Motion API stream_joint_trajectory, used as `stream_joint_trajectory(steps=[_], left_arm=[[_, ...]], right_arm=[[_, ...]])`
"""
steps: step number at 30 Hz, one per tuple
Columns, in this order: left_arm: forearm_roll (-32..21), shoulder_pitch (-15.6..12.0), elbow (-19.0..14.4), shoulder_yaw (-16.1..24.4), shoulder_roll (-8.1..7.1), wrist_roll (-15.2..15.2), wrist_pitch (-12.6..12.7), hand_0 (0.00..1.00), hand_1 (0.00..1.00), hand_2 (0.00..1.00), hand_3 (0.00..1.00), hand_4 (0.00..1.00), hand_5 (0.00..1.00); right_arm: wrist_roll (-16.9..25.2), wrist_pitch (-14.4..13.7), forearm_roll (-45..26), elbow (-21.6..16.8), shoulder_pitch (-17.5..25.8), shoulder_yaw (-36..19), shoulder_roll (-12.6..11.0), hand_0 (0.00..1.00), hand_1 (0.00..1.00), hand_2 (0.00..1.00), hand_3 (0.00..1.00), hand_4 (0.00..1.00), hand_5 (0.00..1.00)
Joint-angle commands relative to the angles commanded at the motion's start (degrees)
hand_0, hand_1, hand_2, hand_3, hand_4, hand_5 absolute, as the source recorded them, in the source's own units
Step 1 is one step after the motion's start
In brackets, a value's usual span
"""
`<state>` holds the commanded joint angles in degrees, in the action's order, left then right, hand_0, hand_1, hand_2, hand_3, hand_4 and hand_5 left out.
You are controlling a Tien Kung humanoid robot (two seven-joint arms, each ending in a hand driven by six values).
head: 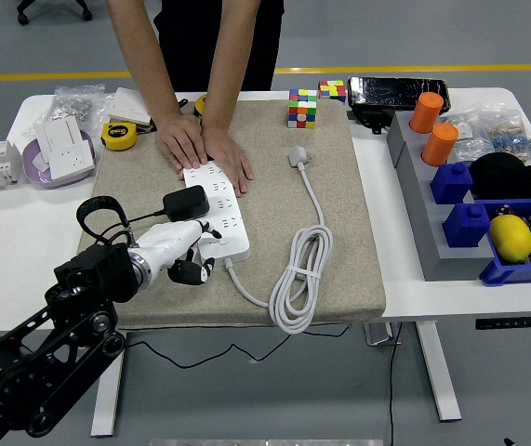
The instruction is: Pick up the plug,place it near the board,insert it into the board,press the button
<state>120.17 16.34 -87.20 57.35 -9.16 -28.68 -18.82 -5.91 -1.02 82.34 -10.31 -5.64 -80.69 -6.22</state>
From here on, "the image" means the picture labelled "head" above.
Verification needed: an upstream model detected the person's left hand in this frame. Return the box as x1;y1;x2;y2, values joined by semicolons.
199;125;255;196

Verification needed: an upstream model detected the person's right hand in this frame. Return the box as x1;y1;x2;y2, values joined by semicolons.
155;113;210;171

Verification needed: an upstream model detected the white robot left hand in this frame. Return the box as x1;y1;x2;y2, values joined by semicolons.
134;218;224;285

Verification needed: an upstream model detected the thin black adapter cord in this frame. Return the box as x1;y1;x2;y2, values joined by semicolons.
123;209;352;369

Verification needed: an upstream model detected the black power adapter plug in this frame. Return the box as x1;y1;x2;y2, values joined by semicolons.
161;184;211;223

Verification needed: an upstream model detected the white power strip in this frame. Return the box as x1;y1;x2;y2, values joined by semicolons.
182;161;251;267

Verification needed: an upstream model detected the grey-brown mat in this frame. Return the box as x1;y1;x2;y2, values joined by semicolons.
76;98;387;332

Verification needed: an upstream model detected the large Rubik's cube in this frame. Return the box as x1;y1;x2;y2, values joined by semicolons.
286;87;318;130

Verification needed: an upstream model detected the white table leg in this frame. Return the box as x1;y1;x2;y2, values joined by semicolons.
90;332;129;439
416;321;462;423

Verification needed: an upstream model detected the person's torso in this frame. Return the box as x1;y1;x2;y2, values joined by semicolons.
153;0;285;93

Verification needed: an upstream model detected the clear bag of screws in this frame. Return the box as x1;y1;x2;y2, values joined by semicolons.
50;84;113;129

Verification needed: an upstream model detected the black table control panel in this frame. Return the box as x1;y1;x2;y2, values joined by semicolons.
474;315;531;331

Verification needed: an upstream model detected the small Rubik's cube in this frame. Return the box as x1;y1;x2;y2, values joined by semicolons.
318;79;348;104

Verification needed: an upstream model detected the purple bowl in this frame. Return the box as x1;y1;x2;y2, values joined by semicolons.
21;128;97;190

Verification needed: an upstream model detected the black device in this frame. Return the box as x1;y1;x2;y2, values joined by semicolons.
351;106;394;136

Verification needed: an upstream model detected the blue plastic bin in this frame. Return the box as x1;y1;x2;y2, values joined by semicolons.
478;197;531;287

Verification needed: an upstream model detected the black foil-wrapped box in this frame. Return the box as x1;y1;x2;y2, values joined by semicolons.
347;75;451;112

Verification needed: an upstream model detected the orange cylinder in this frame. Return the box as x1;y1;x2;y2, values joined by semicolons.
408;91;445;135
421;122;460;167

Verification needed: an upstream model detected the yellow lemon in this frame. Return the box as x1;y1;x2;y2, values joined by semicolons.
487;214;531;265

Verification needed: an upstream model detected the black office chair base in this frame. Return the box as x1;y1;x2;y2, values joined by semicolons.
16;0;94;25

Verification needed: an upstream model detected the grey peg block stand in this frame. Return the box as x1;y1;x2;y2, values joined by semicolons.
385;110;497;283

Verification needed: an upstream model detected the blue block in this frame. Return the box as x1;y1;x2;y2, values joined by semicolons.
430;161;474;205
441;203;493;249

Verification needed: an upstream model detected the clear bag of small parts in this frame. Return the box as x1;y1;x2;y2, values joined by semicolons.
441;113;489;164

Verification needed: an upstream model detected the black cloth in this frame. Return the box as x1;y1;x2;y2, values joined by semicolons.
468;152;531;201

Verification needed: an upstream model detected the clear bag of resistors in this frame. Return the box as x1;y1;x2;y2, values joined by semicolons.
478;104;531;164

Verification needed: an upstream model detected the white power strip cord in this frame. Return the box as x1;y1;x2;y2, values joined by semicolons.
222;144;335;335

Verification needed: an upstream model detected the white switch plate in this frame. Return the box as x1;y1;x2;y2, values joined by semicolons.
106;86;157;132

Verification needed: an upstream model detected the white wall socket panel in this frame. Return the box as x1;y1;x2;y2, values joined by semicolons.
48;141;95;180

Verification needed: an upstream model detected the white wall switch panel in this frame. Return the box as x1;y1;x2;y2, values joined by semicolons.
34;114;85;157

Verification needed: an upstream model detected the hanging black cable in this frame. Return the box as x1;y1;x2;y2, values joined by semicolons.
388;322;404;446

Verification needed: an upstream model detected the grey under-table bracket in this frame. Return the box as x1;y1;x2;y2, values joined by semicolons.
364;322;404;348

